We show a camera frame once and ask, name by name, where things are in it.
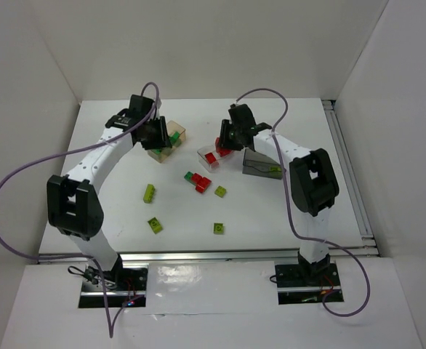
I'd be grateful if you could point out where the dark green lego square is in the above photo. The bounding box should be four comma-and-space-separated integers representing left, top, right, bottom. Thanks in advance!
170, 132, 180, 145

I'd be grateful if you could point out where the orange transparent container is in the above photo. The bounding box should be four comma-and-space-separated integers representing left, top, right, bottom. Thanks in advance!
147, 121, 186, 164

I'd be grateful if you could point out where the red lego long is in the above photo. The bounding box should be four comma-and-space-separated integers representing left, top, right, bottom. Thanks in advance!
217, 149, 233, 158

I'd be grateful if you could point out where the grey transparent container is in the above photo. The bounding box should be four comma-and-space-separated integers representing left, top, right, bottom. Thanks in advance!
242, 148, 282, 180

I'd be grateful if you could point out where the clear transparent container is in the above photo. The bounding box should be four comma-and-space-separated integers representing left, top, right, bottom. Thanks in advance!
197, 145, 235, 173

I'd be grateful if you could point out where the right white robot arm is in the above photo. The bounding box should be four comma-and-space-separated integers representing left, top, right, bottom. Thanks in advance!
219, 104, 339, 283

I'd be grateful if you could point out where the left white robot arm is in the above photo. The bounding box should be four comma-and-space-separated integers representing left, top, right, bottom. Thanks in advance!
47, 95, 172, 284

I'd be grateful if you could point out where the dark green lego attached red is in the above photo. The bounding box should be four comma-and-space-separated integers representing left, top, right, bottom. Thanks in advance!
184, 172, 193, 182

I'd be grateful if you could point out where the lime lego long left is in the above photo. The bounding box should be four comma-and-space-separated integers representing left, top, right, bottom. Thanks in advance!
142, 184, 156, 204

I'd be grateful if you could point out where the red lego pair centre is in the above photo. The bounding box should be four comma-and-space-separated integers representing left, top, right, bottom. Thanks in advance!
191, 173, 212, 193

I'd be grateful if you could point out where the aluminium rail front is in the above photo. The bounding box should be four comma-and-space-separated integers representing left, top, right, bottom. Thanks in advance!
40, 245, 379, 262

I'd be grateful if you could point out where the aluminium rail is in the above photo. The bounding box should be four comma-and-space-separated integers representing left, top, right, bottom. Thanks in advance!
321, 100, 374, 240
40, 245, 379, 262

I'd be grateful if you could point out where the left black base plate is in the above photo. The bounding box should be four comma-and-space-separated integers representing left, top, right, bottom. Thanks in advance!
68, 266, 148, 309

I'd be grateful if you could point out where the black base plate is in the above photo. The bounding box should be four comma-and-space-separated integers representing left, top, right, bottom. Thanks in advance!
68, 266, 148, 309
269, 263, 344, 305

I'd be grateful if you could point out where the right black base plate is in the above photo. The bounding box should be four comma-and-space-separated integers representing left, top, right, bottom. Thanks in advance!
269, 263, 344, 305

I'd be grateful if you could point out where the aluminium rail right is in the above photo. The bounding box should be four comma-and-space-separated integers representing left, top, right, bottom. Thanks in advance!
321, 100, 374, 240

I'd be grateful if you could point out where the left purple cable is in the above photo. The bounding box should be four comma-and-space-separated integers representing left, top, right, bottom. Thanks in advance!
0, 81, 162, 339

